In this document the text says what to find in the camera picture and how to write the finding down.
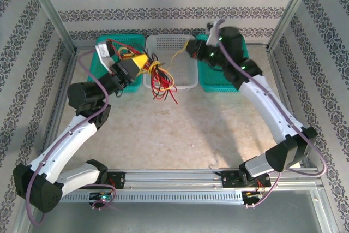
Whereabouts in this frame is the white plastic basket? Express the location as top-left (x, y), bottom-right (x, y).
top-left (142, 34), bottom-right (199, 93)

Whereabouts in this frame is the controller board with green light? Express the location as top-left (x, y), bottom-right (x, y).
top-left (89, 192), bottom-right (114, 202)

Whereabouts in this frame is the grey metal sheet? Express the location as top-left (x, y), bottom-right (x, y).
top-left (27, 189), bottom-right (332, 233)

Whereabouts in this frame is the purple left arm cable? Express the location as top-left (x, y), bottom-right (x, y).
top-left (26, 47), bottom-right (117, 227)

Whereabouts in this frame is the teal plastic basket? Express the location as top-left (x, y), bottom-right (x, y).
top-left (87, 34), bottom-right (145, 93)
top-left (195, 33), bottom-right (256, 93)

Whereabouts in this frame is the aluminium frame post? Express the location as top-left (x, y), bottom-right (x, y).
top-left (24, 0), bottom-right (77, 53)
top-left (268, 0), bottom-right (324, 51)

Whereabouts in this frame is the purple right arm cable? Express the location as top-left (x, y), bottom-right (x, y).
top-left (214, 19), bottom-right (328, 209)

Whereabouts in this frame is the slotted grey cable duct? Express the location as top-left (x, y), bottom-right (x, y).
top-left (58, 189), bottom-right (245, 204)

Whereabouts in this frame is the small controller board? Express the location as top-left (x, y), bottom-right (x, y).
top-left (242, 190), bottom-right (264, 200)

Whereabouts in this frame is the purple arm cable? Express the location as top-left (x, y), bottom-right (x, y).
top-left (26, 47), bottom-right (117, 227)
top-left (214, 19), bottom-right (328, 209)

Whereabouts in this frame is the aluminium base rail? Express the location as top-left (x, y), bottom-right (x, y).
top-left (51, 169), bottom-right (320, 190)

